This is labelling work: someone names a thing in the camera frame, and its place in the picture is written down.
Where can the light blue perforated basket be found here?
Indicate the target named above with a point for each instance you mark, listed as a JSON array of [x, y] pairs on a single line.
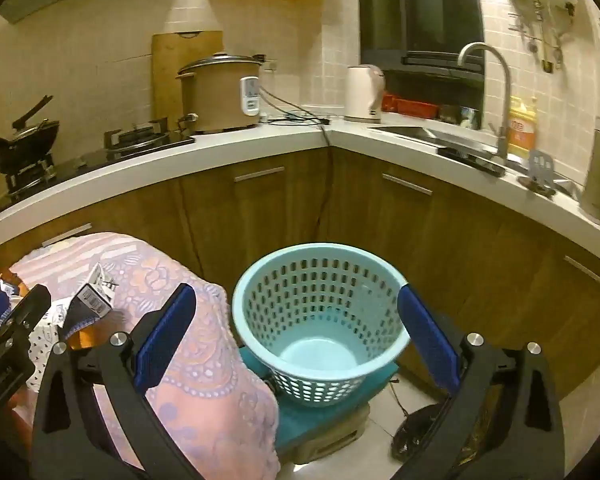
[[325, 355]]

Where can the wooden base cabinet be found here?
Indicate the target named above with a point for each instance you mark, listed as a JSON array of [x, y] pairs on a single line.
[[430, 240]]

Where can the teal cushioned stool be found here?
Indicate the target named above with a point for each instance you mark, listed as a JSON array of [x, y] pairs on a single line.
[[310, 420]]

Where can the orange snack packet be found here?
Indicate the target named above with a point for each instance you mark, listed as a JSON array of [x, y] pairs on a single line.
[[82, 337]]

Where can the brown rice cooker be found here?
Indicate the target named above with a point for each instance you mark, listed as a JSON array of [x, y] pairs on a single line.
[[215, 95]]

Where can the dark window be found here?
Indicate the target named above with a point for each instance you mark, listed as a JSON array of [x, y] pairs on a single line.
[[420, 5]]

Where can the small metal pot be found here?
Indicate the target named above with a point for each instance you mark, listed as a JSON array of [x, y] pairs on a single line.
[[462, 115]]

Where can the steel sink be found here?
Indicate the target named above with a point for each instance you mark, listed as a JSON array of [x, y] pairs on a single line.
[[425, 134]]

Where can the red plastic container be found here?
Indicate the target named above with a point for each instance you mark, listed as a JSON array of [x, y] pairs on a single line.
[[410, 105]]

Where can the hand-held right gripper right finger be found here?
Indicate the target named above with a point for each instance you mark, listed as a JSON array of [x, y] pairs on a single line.
[[427, 340]]

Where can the pink floral blanket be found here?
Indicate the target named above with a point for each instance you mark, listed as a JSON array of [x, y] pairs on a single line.
[[145, 260]]

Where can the steel gooseneck faucet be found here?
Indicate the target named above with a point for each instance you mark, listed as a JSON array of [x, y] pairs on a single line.
[[504, 105]]

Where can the wooden cutting board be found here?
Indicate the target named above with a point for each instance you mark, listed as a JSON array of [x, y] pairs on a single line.
[[167, 60]]

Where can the grey slotted spatula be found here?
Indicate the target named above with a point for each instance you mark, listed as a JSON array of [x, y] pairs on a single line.
[[541, 165]]

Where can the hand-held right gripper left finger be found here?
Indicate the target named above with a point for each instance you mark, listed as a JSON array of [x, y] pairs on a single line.
[[165, 340]]

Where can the white electric kettle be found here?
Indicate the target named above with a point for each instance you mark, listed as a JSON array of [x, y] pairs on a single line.
[[362, 92]]

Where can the black gas stove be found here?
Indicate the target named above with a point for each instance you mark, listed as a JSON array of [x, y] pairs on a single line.
[[80, 162]]

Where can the white polka dot wrapper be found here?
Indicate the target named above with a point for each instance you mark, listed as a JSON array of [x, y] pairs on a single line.
[[42, 340]]

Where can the yellow detergent bottle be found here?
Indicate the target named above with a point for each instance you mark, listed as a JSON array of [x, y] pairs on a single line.
[[522, 130]]

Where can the black wok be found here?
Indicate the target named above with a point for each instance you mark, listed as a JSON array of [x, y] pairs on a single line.
[[22, 147]]

